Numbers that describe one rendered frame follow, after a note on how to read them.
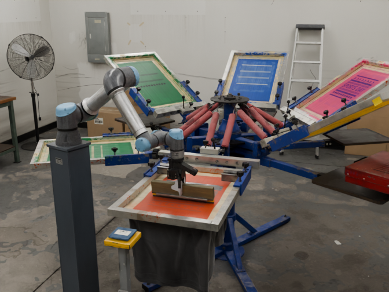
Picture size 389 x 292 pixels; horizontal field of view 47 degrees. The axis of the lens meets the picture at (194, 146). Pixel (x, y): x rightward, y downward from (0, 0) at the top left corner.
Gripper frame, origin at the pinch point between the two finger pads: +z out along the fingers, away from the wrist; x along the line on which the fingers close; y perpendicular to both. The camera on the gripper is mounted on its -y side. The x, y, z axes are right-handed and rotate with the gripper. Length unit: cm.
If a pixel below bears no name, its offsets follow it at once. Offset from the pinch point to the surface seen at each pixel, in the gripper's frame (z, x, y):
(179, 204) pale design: 4.7, 6.1, -0.1
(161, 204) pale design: 4.4, 8.3, 9.4
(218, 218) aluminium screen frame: 1.7, 23.7, -26.1
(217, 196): 5.5, -10.5, -17.1
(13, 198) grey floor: 94, -154, 250
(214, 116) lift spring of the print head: -20, -94, 6
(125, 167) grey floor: 98, -280, 176
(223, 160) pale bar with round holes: -2, -52, -11
